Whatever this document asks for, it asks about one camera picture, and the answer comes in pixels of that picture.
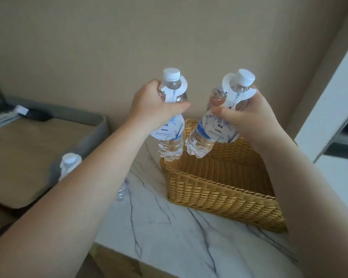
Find grey armchair with beige cushion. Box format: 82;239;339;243
0;95;110;210

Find person's right hand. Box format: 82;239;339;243
210;88;282;148

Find person's right forearm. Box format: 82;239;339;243
249;135;348;278

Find black flat object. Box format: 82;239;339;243
26;108;54;123

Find person's left forearm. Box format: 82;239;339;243
0;117;160;278

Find woven wicker basket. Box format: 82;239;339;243
159;119;288;233

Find white cabinet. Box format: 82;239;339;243
294;32;348;213

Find white paper neck tag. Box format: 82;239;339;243
59;153;82;181
149;75;189;142
196;73;258;144

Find person's left hand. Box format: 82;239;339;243
127;79;191;134

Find white papers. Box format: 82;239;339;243
0;105;29;132

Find clear plastic water bottle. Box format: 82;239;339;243
185;69;256;158
149;68;189;162
58;153;129;202

